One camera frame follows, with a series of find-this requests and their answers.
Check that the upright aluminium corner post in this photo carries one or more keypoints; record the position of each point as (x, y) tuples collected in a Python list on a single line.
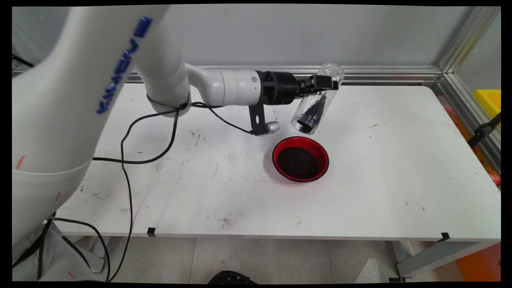
[(468, 38)]

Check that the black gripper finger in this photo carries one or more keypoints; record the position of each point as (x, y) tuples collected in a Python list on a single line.
[(307, 80), (322, 83)]

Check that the red bowl with black rim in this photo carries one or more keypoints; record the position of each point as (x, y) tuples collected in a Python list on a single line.
[(316, 148)]

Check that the short aluminium frame rail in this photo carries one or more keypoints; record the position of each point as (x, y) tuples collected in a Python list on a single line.
[(456, 100)]

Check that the long aluminium frame rail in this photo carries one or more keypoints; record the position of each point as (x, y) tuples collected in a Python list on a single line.
[(380, 74)]

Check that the pink box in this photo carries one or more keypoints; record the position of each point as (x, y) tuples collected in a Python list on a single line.
[(450, 112)]

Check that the black stand pole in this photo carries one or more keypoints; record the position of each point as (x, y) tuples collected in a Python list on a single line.
[(482, 132)]

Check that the clear plastic jar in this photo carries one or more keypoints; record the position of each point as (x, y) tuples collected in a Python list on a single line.
[(332, 71)]

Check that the black granules in bowl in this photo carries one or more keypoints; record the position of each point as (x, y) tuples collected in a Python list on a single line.
[(296, 163)]

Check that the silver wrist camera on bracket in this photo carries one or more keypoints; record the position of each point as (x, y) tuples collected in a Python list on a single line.
[(258, 120)]

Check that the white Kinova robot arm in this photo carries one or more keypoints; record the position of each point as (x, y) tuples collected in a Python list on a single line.
[(80, 80)]

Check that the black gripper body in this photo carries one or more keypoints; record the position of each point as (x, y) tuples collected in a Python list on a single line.
[(280, 88)]

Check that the orange crate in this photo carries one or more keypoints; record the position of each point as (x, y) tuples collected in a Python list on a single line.
[(480, 264)]

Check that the black object on floor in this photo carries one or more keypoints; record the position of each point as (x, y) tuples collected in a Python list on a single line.
[(232, 278)]

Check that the grey table leg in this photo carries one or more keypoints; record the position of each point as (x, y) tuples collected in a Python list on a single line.
[(432, 256)]

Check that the yellow plastic bin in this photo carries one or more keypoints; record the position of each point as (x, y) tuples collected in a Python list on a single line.
[(488, 102)]

